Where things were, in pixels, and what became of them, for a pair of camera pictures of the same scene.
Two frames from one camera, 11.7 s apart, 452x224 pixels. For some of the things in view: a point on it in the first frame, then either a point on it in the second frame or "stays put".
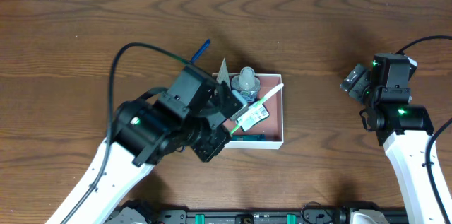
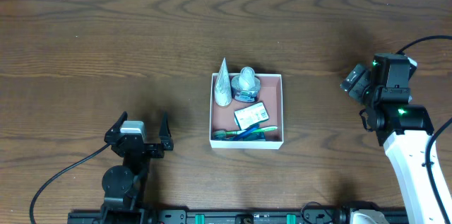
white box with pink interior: x=272 y=126 stays put
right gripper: x=357 y=83 stays put
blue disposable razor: x=200 y=51 -> x=246 y=132
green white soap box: x=255 y=116 stays put
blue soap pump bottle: x=246 y=84 stays put
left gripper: x=219 y=116 -> x=147 y=148
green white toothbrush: x=253 y=107 -> x=221 y=134
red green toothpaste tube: x=261 y=137 stays put
